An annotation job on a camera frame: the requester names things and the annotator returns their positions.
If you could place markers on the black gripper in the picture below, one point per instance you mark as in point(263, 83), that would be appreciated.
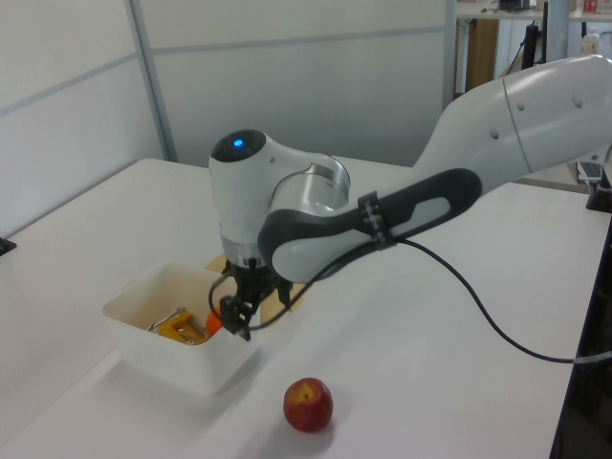
point(251, 282)

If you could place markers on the orange toy fruit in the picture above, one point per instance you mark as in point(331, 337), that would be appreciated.
point(213, 324)

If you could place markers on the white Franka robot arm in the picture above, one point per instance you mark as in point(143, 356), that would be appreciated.
point(478, 143)

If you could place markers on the tan plastic container lid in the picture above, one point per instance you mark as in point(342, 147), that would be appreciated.
point(295, 296)

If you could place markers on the white plastic container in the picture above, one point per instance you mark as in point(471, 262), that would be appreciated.
point(191, 363)

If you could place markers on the small yellow C-clamp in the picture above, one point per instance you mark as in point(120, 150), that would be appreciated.
point(184, 330)

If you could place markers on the red toy apple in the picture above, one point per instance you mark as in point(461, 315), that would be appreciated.
point(308, 405)

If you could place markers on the black table edge clamp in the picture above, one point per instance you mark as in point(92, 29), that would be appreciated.
point(6, 246)

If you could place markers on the wooden cabinet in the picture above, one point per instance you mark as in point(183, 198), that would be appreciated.
point(482, 52)

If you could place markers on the black monitor stand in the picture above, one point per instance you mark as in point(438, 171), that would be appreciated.
point(531, 43)

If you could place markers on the grey round column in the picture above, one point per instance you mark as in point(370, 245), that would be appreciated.
point(557, 28)

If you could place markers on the pale bottle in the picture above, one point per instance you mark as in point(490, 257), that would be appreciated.
point(590, 42)

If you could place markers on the grey partition post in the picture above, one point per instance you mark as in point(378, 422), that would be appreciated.
point(153, 81)
point(452, 48)

